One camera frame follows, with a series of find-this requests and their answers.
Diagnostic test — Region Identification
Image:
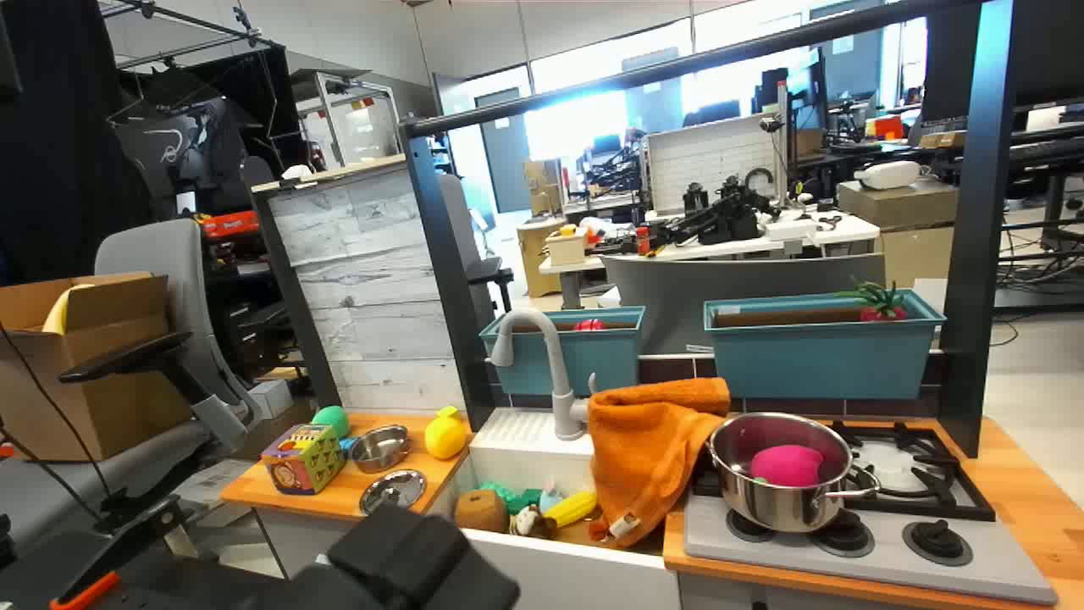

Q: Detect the pink toy in pot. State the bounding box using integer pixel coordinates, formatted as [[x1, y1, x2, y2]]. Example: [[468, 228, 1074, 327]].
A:
[[744, 440, 826, 491]]

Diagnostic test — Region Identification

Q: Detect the stainless steel pot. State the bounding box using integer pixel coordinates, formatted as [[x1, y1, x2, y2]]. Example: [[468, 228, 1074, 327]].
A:
[[703, 409, 879, 536]]

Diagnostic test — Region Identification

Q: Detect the small teal planter box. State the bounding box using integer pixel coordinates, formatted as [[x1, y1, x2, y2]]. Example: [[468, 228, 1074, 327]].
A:
[[477, 301, 649, 398]]

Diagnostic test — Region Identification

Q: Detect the grey toy faucet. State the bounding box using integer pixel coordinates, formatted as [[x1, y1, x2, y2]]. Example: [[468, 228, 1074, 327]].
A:
[[484, 308, 593, 444]]

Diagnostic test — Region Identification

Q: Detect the white toy sink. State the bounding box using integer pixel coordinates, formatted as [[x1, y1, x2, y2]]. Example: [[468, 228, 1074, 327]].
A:
[[447, 404, 685, 610]]

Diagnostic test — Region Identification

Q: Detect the yellow toy lemon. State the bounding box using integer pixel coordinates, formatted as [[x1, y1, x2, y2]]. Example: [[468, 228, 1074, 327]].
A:
[[421, 404, 475, 464]]

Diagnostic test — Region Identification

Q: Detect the orange towel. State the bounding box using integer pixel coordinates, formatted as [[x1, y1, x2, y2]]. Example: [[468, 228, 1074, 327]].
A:
[[584, 376, 734, 552]]

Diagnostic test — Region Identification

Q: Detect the white wooden plank board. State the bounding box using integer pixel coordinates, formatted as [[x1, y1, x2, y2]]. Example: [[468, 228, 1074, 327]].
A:
[[247, 151, 468, 418]]

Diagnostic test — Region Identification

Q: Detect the green toy vegetable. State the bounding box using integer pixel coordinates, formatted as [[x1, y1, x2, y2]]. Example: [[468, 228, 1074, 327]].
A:
[[477, 479, 549, 518]]

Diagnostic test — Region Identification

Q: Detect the yellow toy corn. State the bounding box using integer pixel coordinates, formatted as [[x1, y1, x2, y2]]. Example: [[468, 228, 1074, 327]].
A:
[[543, 484, 599, 532]]

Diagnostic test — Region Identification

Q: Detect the brown toy potato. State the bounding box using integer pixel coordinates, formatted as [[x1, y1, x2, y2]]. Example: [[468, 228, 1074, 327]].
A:
[[455, 487, 512, 536]]

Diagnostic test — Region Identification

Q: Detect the small metal bowl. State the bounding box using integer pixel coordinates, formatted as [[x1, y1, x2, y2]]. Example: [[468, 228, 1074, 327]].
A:
[[348, 424, 414, 473]]

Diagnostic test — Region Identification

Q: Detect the white toy piece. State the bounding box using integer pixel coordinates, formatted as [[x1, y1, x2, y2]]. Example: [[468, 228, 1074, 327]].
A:
[[505, 504, 549, 543]]

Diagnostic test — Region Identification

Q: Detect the green toy ball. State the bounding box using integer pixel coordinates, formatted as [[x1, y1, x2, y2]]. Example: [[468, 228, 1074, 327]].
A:
[[309, 404, 354, 447]]

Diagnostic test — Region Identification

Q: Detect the clear plastic storage bin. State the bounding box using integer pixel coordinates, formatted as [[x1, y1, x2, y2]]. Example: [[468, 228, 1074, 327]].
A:
[[293, 83, 406, 170]]

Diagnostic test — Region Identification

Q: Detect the large teal planter box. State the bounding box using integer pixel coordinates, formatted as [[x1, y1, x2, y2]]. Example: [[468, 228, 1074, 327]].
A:
[[702, 287, 945, 404]]

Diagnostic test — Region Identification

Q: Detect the colourful toy cube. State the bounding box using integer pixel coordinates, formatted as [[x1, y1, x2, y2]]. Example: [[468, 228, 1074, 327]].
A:
[[260, 424, 348, 497]]

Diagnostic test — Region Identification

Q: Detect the black padded equipment case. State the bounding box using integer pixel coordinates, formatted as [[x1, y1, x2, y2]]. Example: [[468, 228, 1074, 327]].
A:
[[111, 501, 524, 610]]

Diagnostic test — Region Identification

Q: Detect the red and green plant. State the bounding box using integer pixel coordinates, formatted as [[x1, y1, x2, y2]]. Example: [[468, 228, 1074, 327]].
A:
[[855, 278, 910, 324]]

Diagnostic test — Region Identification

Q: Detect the grey office chair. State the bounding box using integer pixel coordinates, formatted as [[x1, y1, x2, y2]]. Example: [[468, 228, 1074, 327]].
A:
[[0, 218, 297, 546]]

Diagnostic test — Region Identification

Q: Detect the grey toy stove top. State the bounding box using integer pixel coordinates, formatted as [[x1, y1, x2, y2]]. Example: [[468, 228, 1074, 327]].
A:
[[682, 418, 1061, 605]]

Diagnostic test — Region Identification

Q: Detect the brown cardboard box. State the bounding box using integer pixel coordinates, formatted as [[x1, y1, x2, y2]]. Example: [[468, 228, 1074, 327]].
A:
[[0, 271, 192, 464]]

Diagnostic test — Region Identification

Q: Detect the black metal frame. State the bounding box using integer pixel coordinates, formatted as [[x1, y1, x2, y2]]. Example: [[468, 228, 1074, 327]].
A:
[[401, 0, 1033, 462]]

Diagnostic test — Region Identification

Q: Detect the orange handled tool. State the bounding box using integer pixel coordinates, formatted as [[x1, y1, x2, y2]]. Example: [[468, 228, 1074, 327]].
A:
[[47, 570, 125, 610]]

